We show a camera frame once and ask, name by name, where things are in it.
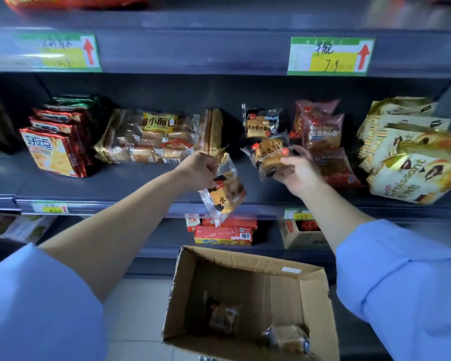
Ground person's left hand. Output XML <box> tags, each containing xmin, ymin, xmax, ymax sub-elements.
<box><xmin>175</xmin><ymin>152</ymin><xmax>221</xmax><ymax>193</ymax></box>

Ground person's right hand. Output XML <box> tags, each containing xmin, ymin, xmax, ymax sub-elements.
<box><xmin>272</xmin><ymin>145</ymin><xmax>326</xmax><ymax>198</ymax></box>

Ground clear yellow cake packet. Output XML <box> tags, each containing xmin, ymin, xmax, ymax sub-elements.
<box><xmin>198</xmin><ymin>152</ymin><xmax>247</xmax><ymax>227</ymax></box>
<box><xmin>241</xmin><ymin>132</ymin><xmax>300</xmax><ymax>182</ymax></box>
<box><xmin>242</xmin><ymin>104</ymin><xmax>283</xmax><ymax>139</ymax></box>

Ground person's right forearm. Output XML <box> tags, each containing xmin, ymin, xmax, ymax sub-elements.
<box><xmin>300</xmin><ymin>180</ymin><xmax>376</xmax><ymax>257</ymax></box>

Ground person's left forearm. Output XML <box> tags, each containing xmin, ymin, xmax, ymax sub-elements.
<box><xmin>39</xmin><ymin>170</ymin><xmax>197</xmax><ymax>302</ymax></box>

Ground red cake packet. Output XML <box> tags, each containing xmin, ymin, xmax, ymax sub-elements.
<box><xmin>290</xmin><ymin>99</ymin><xmax>341</xmax><ymax>139</ymax></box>
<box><xmin>311</xmin><ymin>147</ymin><xmax>364</xmax><ymax>191</ymax></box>
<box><xmin>301</xmin><ymin>113</ymin><xmax>345</xmax><ymax>151</ymax></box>

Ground small shelf price label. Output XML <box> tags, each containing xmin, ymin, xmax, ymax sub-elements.
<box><xmin>32</xmin><ymin>202</ymin><xmax>70</xmax><ymax>215</ymax></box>
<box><xmin>283</xmin><ymin>208</ymin><xmax>315</xmax><ymax>221</ymax></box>

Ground red yellow biscuit box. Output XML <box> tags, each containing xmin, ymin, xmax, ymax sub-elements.
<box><xmin>202</xmin><ymin>216</ymin><xmax>259</xmax><ymax>230</ymax></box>
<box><xmin>194</xmin><ymin>225</ymin><xmax>255</xmax><ymax>246</ymax></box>

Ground large gold bread bag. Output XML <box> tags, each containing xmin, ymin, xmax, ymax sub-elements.
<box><xmin>93</xmin><ymin>108</ymin><xmax>231</xmax><ymax>165</ymax></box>

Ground small cardboard display box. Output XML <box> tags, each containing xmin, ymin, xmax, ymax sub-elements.
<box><xmin>278</xmin><ymin>219</ymin><xmax>332</xmax><ymax>251</ymax></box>

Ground gold white croissant bag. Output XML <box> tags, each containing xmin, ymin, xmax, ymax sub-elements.
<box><xmin>367</xmin><ymin>142</ymin><xmax>451</xmax><ymax>206</ymax></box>
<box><xmin>356</xmin><ymin>114</ymin><xmax>451</xmax><ymax>148</ymax></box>
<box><xmin>358</xmin><ymin>128</ymin><xmax>451</xmax><ymax>174</ymax></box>
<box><xmin>368</xmin><ymin>96</ymin><xmax>437</xmax><ymax>118</ymax></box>

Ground green white price label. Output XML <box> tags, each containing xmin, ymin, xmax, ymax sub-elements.
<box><xmin>18</xmin><ymin>32</ymin><xmax>102</xmax><ymax>73</ymax></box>
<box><xmin>287</xmin><ymin>36</ymin><xmax>375</xmax><ymax>77</ymax></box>

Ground dark metal shelf unit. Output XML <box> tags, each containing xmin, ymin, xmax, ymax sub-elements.
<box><xmin>0</xmin><ymin>0</ymin><xmax>451</xmax><ymax>361</ymax></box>

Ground clear dark cake packet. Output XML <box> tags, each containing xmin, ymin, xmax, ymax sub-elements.
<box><xmin>204</xmin><ymin>294</ymin><xmax>242</xmax><ymax>338</ymax></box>

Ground open cardboard box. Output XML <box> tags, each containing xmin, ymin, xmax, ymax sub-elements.
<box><xmin>161</xmin><ymin>245</ymin><xmax>341</xmax><ymax>361</ymax></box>

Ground green cracker packet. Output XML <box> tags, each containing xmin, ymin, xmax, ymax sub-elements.
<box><xmin>44</xmin><ymin>94</ymin><xmax>105</xmax><ymax>114</ymax></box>

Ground red cracker packet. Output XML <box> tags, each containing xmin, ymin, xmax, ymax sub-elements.
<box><xmin>29</xmin><ymin>116</ymin><xmax>92</xmax><ymax>167</ymax></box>
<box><xmin>33</xmin><ymin>108</ymin><xmax>95</xmax><ymax>147</ymax></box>
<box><xmin>19</xmin><ymin>127</ymin><xmax>87</xmax><ymax>178</ymax></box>

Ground person's right blue sleeve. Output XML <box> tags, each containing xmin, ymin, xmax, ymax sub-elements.
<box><xmin>335</xmin><ymin>219</ymin><xmax>451</xmax><ymax>361</ymax></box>

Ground person's blue sleeve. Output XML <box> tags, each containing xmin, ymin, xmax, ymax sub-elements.
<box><xmin>0</xmin><ymin>243</ymin><xmax>107</xmax><ymax>361</ymax></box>
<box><xmin>335</xmin><ymin>219</ymin><xmax>451</xmax><ymax>361</ymax></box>

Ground clear brown cake packet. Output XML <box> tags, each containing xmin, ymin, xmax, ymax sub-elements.
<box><xmin>262</xmin><ymin>323</ymin><xmax>311</xmax><ymax>356</ymax></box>

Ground pale flat snack packets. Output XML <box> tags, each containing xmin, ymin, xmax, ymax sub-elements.
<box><xmin>0</xmin><ymin>211</ymin><xmax>58</xmax><ymax>245</ymax></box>

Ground large red snack bag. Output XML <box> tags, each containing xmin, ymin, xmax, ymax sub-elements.
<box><xmin>0</xmin><ymin>0</ymin><xmax>152</xmax><ymax>11</ymax></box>

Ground person's left blue sleeve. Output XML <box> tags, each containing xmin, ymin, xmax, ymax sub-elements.
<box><xmin>0</xmin><ymin>243</ymin><xmax>107</xmax><ymax>361</ymax></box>

